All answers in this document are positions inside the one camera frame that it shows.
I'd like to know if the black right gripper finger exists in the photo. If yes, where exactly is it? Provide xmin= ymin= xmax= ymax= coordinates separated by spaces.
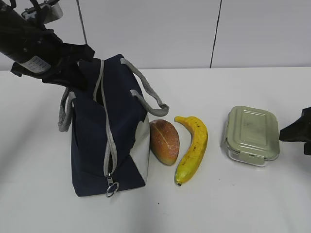
xmin=279 ymin=107 xmax=311 ymax=155

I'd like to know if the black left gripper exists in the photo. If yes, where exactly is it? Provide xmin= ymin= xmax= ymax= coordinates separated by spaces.
xmin=11 ymin=30 xmax=95 ymax=90

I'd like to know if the green lid glass container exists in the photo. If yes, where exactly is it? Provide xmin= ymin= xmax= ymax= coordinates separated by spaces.
xmin=224 ymin=106 xmax=280 ymax=167

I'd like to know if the navy blue lunch bag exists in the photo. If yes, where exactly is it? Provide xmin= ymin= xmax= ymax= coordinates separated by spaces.
xmin=58 ymin=54 xmax=169 ymax=197

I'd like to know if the brown bread loaf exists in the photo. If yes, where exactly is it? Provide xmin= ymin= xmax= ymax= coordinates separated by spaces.
xmin=150 ymin=119 xmax=180 ymax=166

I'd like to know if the metal zipper pull ring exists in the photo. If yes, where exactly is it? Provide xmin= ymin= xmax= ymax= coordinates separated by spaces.
xmin=105 ymin=173 xmax=120 ymax=198

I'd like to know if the yellow banana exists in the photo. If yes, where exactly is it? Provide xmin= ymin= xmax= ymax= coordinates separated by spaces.
xmin=174 ymin=116 xmax=208 ymax=186

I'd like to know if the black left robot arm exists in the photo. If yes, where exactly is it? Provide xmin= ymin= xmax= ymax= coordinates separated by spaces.
xmin=0 ymin=0 xmax=95 ymax=90

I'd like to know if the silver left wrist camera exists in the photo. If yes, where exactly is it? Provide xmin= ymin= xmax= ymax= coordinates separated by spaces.
xmin=21 ymin=0 xmax=64 ymax=25

